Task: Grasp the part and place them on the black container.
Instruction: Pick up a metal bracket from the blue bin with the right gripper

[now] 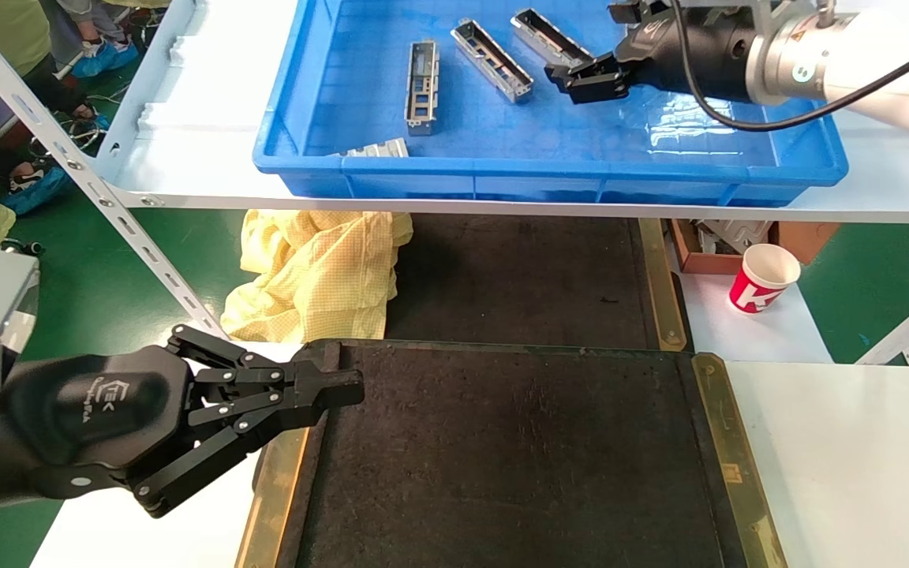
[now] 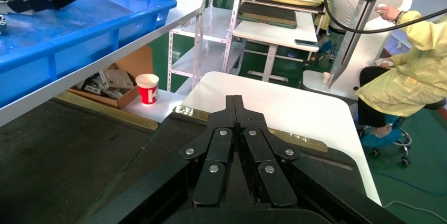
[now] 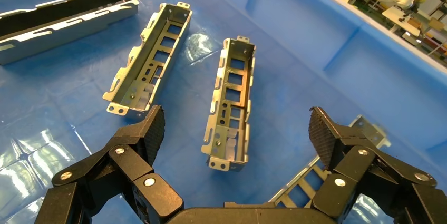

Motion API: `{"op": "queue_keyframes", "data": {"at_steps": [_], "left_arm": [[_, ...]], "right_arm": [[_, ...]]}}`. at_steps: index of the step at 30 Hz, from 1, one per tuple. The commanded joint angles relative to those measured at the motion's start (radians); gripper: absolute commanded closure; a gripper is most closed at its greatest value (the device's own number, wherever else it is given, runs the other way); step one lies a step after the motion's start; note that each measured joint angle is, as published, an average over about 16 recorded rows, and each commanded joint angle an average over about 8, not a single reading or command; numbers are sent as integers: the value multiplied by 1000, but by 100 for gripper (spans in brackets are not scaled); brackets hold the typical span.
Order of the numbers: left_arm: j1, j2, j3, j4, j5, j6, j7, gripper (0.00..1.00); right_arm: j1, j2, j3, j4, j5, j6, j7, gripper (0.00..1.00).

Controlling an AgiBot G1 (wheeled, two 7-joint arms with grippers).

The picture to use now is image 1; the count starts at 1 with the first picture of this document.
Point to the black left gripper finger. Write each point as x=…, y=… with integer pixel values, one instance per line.
x=328, y=380

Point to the chrome office chair base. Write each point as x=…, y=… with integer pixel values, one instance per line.
x=76, y=136

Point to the perforated grey shelf post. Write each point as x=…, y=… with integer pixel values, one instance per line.
x=95, y=189

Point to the blue shoe cover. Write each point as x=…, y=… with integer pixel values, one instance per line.
x=107, y=57
x=36, y=193

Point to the brown cardboard box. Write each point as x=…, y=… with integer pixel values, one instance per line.
x=806, y=237

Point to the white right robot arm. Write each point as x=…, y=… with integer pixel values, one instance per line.
x=880, y=71

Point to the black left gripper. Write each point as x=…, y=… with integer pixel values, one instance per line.
x=84, y=418

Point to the white shelf leg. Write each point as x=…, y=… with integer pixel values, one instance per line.
x=908, y=327

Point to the black felt tray brass edges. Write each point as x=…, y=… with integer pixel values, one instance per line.
x=518, y=276

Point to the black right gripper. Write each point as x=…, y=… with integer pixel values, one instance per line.
x=707, y=55

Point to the yellow mesh cloth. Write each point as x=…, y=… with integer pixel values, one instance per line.
x=320, y=268

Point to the silver metal bracket part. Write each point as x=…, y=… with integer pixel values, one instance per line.
x=383, y=149
x=494, y=63
x=549, y=43
x=423, y=126

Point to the black foam mat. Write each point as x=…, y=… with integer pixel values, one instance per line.
x=502, y=457

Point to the red white paper cup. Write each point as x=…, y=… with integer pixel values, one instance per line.
x=754, y=292

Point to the blue plastic bin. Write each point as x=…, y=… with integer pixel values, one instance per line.
x=502, y=134

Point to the white foam piece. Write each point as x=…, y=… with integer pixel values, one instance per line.
x=731, y=235

